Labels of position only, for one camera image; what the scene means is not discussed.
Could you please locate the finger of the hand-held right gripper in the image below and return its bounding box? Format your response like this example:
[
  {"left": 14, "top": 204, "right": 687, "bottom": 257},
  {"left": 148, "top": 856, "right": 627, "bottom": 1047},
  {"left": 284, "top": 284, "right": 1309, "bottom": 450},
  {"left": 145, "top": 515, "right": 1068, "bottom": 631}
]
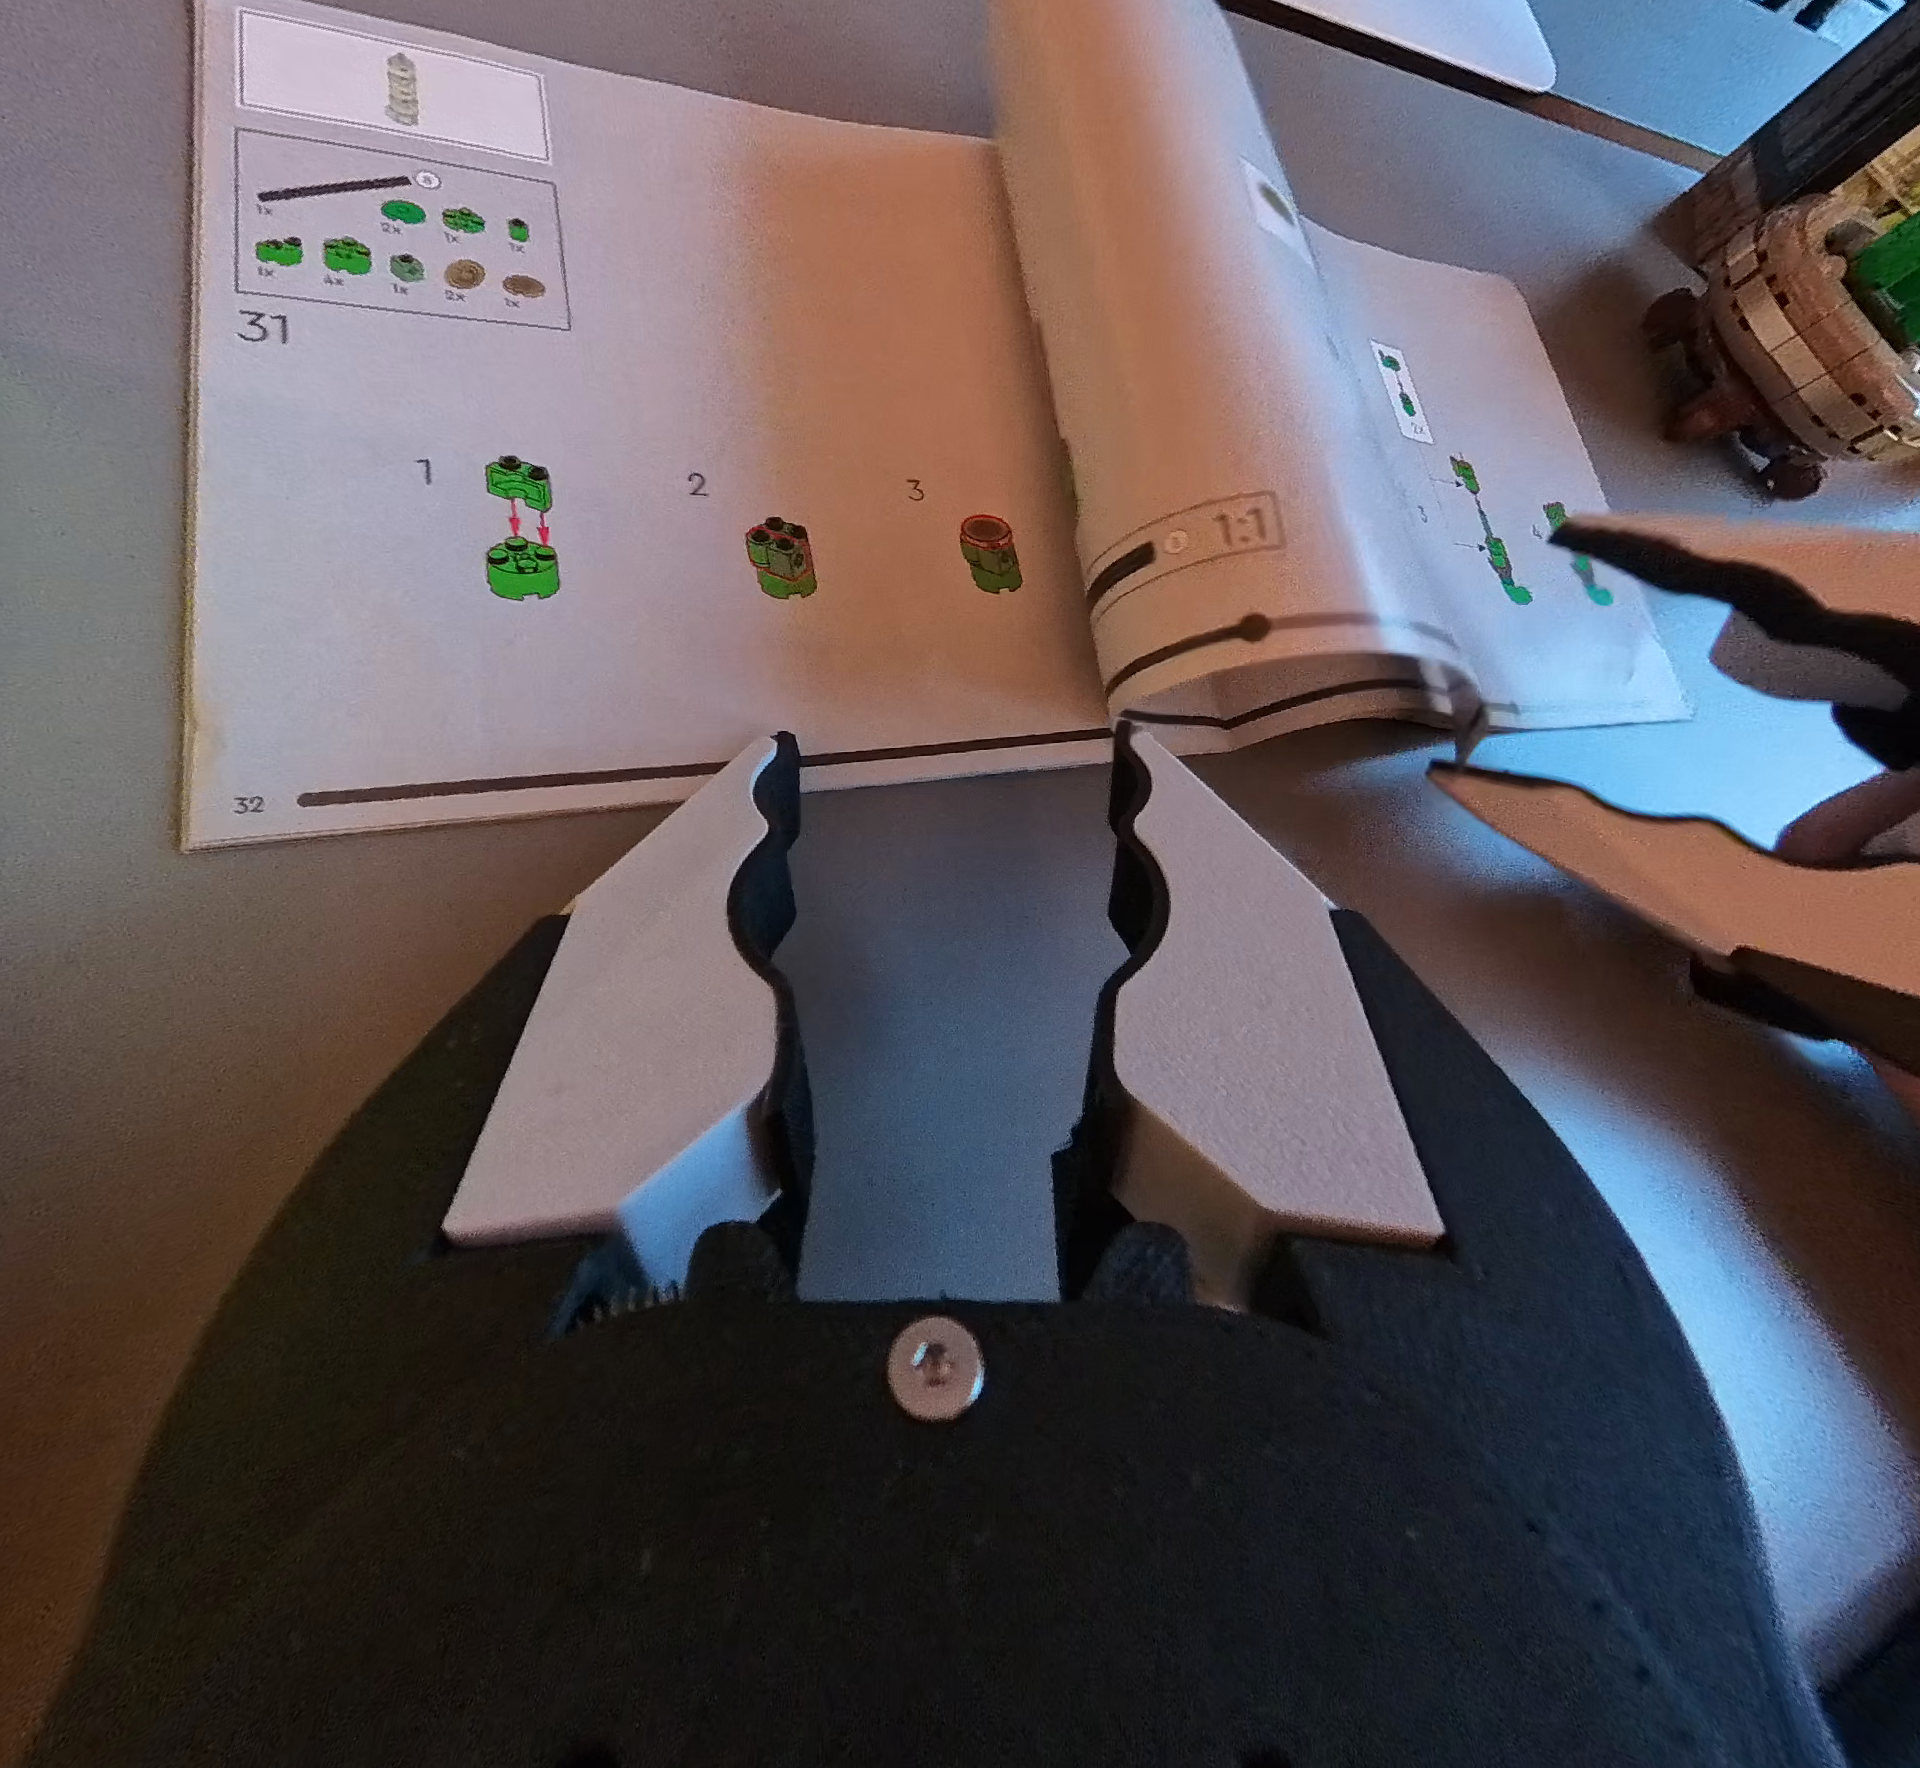
[
  {"left": 1425, "top": 759, "right": 1920, "bottom": 1005},
  {"left": 1549, "top": 515, "right": 1920, "bottom": 769}
]

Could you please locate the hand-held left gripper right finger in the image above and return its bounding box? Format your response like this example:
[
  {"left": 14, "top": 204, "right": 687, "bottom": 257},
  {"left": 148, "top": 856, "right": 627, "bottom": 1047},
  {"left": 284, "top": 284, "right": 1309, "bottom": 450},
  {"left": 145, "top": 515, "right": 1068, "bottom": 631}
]
[{"left": 1056, "top": 726, "right": 1449, "bottom": 1306}]

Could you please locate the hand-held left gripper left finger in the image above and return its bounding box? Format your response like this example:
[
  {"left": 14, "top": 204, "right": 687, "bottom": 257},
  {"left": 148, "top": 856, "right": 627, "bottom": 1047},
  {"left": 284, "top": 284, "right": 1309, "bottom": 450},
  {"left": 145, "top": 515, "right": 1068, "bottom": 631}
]
[{"left": 441, "top": 729, "right": 814, "bottom": 1302}]

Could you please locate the green brick bamboo model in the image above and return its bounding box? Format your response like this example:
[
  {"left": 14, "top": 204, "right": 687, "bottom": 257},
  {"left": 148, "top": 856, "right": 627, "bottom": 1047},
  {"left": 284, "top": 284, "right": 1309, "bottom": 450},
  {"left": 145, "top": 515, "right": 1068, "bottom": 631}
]
[{"left": 1642, "top": 199, "right": 1920, "bottom": 501}]

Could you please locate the building instruction booklet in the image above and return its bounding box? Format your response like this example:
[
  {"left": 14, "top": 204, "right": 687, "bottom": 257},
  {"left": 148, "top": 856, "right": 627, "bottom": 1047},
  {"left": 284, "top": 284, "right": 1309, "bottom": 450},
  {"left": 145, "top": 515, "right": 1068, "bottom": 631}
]
[{"left": 179, "top": 0, "right": 1697, "bottom": 856}]

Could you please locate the grey desk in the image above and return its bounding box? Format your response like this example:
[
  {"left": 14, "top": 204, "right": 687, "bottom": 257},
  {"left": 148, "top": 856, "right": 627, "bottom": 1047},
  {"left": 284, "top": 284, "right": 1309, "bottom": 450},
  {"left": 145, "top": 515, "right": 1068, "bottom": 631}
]
[{"left": 0, "top": 0, "right": 1920, "bottom": 1695}]

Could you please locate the person's right hand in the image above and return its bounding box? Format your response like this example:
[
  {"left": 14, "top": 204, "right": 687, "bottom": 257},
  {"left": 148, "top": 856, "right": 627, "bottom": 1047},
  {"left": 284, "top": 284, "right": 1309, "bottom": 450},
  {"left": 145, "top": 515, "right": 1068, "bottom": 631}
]
[{"left": 1778, "top": 769, "right": 1920, "bottom": 875}]

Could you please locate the bamboo set box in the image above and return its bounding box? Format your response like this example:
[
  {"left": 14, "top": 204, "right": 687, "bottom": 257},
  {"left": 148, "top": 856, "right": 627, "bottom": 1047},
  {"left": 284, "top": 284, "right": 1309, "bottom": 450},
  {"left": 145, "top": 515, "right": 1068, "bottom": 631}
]
[{"left": 1666, "top": 12, "right": 1920, "bottom": 272}]

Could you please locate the adjoining grey table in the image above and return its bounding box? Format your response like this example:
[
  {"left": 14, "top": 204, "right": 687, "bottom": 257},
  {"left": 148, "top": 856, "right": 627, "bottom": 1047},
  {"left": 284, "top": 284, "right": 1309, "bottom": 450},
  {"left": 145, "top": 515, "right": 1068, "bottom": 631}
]
[{"left": 1050, "top": 0, "right": 1833, "bottom": 168}]

